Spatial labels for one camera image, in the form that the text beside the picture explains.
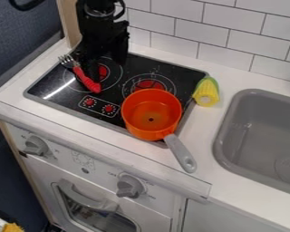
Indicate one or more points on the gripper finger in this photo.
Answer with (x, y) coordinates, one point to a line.
(92, 69)
(121, 53)

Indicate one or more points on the toy stove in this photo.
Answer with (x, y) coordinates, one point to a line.
(66, 87)

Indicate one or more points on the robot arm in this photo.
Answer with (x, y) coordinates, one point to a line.
(99, 7)

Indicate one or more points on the toy sink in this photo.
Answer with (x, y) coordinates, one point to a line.
(260, 139)

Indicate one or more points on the yellow toy corn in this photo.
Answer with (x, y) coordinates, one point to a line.
(206, 92)

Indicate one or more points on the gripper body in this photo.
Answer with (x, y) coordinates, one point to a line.
(98, 36)

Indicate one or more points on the red fork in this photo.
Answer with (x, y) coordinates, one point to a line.
(87, 81)

